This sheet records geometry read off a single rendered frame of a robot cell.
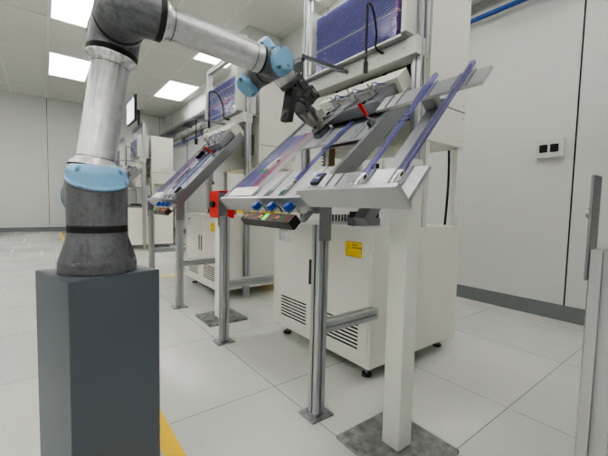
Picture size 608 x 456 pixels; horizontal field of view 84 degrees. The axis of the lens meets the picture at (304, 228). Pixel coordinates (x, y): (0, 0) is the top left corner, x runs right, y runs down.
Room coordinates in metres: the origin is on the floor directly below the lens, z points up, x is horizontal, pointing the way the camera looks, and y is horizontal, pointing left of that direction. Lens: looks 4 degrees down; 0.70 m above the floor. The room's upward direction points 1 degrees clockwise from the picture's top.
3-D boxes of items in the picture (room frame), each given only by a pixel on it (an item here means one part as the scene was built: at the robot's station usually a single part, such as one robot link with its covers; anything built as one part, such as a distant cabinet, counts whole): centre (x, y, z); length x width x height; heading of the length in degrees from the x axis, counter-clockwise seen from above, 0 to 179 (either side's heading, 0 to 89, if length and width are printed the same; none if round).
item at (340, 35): (1.64, -0.25, 1.52); 0.51 x 0.13 x 0.27; 38
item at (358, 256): (1.76, -0.31, 0.31); 0.70 x 0.65 x 0.62; 38
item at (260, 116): (2.92, 0.57, 0.95); 1.33 x 0.82 x 1.90; 128
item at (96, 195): (0.74, 0.45, 0.72); 0.13 x 0.12 x 0.14; 38
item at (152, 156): (5.47, 2.57, 0.95); 1.36 x 0.82 x 1.90; 128
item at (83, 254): (0.74, 0.45, 0.60); 0.15 x 0.15 x 0.10
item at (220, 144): (2.79, 0.71, 0.66); 1.01 x 0.73 x 1.31; 128
